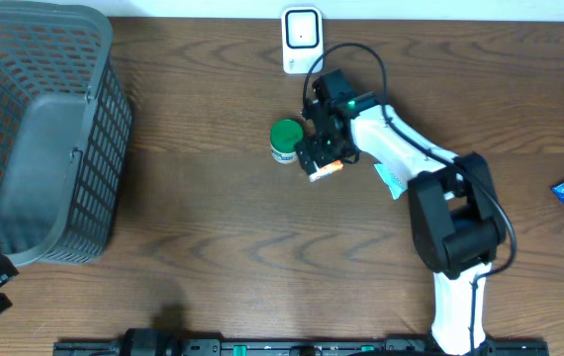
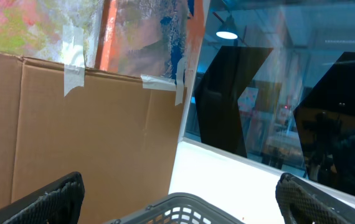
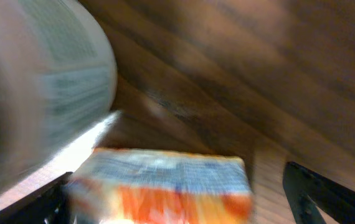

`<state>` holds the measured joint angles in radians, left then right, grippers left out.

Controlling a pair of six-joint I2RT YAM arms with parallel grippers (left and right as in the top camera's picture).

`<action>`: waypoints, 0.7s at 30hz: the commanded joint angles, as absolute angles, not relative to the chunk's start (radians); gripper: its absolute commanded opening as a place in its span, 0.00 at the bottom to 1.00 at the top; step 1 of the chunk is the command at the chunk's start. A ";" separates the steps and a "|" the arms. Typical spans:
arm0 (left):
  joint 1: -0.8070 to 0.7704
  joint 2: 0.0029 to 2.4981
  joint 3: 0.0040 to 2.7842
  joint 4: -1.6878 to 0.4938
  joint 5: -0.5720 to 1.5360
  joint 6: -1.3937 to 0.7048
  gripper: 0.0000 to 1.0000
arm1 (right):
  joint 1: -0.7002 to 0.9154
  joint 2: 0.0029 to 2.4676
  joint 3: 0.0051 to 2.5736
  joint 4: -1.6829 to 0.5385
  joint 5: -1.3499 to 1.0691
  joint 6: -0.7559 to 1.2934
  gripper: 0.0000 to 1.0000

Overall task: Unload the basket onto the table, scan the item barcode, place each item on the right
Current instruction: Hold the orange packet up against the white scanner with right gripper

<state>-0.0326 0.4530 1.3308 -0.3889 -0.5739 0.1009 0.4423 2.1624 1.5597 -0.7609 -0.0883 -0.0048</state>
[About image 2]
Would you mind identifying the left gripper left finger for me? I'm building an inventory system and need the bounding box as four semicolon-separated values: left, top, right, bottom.
0;172;85;224

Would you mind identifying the white tape strip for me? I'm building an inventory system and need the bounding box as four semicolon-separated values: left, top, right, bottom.
141;57;187;106
62;26;85;96

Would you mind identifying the colourful painted board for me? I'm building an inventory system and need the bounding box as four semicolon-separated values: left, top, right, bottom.
0;0;210;78

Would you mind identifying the brown cardboard panel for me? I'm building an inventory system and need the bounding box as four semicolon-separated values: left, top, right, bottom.
0;54;183;223

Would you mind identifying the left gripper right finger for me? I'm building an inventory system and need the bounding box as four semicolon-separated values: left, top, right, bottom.
275;172;355;224

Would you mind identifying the grey plastic mesh basket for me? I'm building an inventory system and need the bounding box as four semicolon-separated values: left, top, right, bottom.
107;192;242;224

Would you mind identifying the hanging ceiling lamp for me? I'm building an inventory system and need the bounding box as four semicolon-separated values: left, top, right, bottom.
216;15;238;40

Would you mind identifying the white tape strip left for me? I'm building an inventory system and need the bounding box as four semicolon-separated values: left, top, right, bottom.
62;26;85;96

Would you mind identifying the white tape strip right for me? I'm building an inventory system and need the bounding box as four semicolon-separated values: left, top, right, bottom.
141;57;187;106

